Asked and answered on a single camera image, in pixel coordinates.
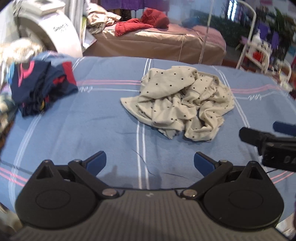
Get cream polka dot garment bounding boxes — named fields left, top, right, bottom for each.
left=120, top=66, right=234, bottom=142

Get navy red folded clothes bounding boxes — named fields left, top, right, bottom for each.
left=9, top=60, right=78, bottom=117

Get white metal rack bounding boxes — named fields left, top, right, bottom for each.
left=236, top=1, right=292, bottom=84

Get blue striped bed sheet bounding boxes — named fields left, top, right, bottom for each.
left=1, top=57, right=295, bottom=209

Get tan covered bed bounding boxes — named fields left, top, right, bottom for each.
left=83, top=24, right=226, bottom=65

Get red garment on bed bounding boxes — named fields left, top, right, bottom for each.
left=115, top=8, right=170, bottom=37

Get white rounded appliance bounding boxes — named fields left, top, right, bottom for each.
left=1, top=1, right=83, bottom=58

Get beige crumpled cloth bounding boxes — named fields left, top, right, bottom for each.
left=86, top=3, right=121, bottom=34

